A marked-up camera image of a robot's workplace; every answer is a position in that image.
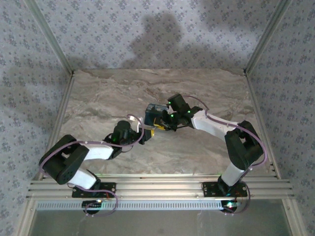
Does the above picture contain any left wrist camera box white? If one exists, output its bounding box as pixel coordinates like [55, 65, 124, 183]
[128, 115, 155, 135]

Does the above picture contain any aluminium corner post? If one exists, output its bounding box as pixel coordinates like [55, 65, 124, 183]
[24, 0, 75, 75]
[243, 0, 294, 75]

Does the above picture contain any slotted grey cable duct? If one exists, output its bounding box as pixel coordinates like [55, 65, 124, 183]
[36, 199, 228, 211]

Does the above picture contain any aluminium side rail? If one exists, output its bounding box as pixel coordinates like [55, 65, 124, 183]
[36, 72, 76, 178]
[243, 71, 282, 178]

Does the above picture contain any left controller board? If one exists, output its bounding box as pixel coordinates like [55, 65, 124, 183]
[82, 200, 103, 213]

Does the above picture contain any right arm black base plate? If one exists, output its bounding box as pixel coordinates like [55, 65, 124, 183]
[201, 181, 248, 198]

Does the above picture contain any starry night print box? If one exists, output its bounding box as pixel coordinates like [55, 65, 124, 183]
[144, 103, 171, 127]

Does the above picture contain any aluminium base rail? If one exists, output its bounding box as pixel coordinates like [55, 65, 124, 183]
[26, 173, 295, 200]

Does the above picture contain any right controller board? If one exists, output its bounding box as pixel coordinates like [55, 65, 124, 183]
[220, 200, 241, 213]

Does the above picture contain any controller board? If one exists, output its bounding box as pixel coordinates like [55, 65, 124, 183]
[220, 200, 241, 213]
[82, 200, 103, 213]

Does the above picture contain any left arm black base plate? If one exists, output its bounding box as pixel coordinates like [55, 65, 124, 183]
[71, 182, 117, 199]

